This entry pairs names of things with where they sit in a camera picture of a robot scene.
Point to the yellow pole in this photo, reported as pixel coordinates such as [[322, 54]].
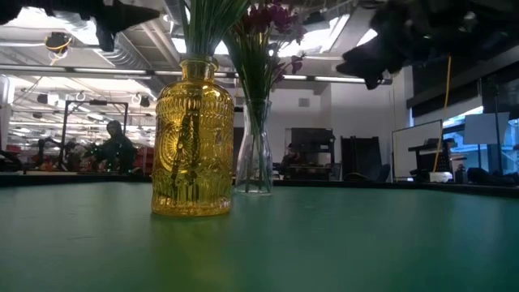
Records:
[[444, 117]]

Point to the white whiteboard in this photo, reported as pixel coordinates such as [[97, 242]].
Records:
[[417, 146]]

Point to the yellow embossed glass vase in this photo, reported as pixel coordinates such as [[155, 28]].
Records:
[[192, 142]]

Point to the clear glass vase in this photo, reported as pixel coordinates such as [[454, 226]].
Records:
[[254, 162]]

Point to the black cabinet with monitor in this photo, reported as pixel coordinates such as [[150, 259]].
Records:
[[314, 142]]

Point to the white sign board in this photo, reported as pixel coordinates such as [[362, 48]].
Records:
[[486, 127]]

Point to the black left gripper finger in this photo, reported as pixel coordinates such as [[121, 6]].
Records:
[[125, 14], [107, 40]]

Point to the black equipment stand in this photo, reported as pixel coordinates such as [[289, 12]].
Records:
[[430, 156]]

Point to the long ceiling light bar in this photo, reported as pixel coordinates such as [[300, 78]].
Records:
[[109, 71], [336, 79]]

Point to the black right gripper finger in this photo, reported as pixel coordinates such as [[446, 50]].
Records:
[[373, 57], [374, 81]]

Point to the white artificial flower bunch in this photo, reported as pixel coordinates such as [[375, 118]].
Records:
[[227, 20], [198, 24]]

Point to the black sign pole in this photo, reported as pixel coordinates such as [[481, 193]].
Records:
[[498, 158]]

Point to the purple artificial flower bunch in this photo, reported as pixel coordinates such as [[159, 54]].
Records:
[[259, 48], [296, 65]]

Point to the green table mat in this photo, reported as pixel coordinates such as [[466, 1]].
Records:
[[121, 251]]

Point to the person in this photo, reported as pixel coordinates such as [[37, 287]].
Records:
[[115, 150], [291, 156]]

